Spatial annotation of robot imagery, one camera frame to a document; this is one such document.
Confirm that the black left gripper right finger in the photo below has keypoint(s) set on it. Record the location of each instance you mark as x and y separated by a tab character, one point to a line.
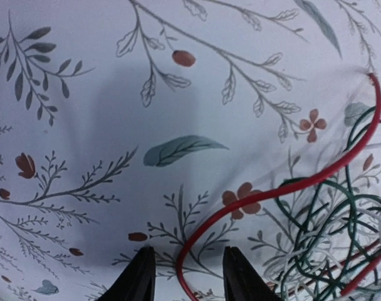
241	281

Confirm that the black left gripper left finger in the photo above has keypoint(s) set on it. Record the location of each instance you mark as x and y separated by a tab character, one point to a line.
137	281

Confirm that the floral table cloth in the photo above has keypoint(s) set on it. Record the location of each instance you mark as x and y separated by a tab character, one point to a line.
190	126

